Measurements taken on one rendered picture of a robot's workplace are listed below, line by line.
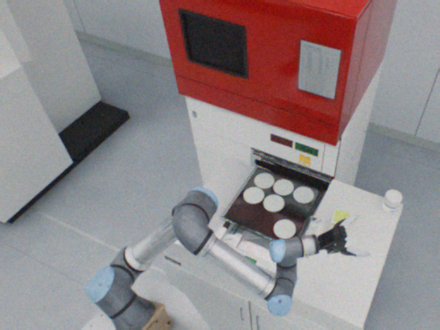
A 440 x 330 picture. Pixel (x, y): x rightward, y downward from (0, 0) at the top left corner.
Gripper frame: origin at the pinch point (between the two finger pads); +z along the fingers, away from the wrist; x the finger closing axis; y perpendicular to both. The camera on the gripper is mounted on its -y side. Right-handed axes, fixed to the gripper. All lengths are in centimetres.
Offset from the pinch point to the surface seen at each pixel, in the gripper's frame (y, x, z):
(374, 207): 27.7, -16.9, 20.3
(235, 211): 44, -30, -40
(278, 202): 42, -31, -19
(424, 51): 68, -135, 115
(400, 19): 56, -154, 96
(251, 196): 45, -37, -31
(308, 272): 23.4, 6.4, -18.2
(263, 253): 38, -7, -32
